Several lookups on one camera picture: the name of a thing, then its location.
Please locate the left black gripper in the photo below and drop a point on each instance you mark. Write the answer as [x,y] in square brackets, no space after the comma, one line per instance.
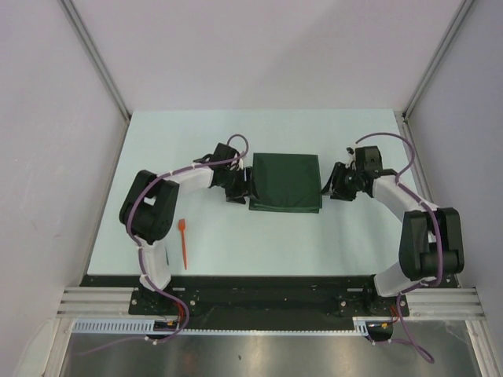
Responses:
[245,189]

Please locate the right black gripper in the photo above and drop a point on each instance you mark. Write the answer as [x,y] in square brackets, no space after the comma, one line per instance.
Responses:
[334,185]

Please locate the dark green cloth napkin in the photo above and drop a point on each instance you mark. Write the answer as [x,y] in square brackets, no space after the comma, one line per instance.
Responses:
[286,183]

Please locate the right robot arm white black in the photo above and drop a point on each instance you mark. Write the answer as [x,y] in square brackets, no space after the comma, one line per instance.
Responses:
[386,187]

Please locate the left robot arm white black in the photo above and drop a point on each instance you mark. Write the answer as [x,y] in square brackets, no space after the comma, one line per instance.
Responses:
[149,207]

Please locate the orange plastic fork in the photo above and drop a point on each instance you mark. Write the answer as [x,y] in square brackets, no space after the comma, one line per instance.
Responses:
[181,229]

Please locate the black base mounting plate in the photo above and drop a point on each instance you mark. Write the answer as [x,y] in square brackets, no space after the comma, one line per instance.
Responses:
[257,302]

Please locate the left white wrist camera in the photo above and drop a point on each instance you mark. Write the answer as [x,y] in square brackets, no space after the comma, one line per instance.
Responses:
[236,165]

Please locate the right aluminium table rail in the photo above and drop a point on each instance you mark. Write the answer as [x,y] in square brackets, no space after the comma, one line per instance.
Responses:
[426,176]

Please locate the front aluminium extrusion rail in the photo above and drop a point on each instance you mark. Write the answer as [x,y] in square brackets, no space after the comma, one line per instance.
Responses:
[423,304]

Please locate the white slotted cable duct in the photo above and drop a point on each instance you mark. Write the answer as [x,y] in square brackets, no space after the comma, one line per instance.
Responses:
[358,326]

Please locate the right aluminium frame post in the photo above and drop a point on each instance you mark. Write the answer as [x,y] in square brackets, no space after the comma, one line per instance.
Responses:
[441,51]

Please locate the aluminium frame post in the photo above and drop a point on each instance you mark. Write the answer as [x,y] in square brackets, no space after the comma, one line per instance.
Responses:
[90,48]
[441,51]

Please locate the left aluminium frame post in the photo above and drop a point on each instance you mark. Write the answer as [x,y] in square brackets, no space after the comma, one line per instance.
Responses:
[90,48]

